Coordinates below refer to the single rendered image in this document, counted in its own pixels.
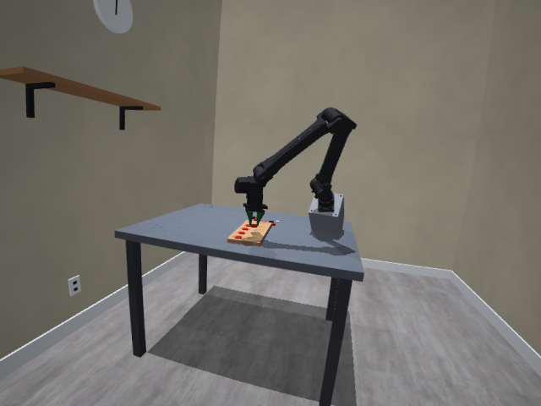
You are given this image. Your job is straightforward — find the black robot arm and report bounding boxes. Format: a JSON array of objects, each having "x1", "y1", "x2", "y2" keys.
[{"x1": 234, "y1": 107, "x2": 357, "y2": 212}]

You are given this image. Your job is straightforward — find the tan tray with round pockets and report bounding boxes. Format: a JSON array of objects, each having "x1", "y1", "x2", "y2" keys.
[{"x1": 227, "y1": 220, "x2": 272, "y2": 246}]

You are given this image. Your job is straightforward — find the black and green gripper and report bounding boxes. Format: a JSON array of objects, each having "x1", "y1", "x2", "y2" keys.
[{"x1": 243, "y1": 193, "x2": 268, "y2": 226}]

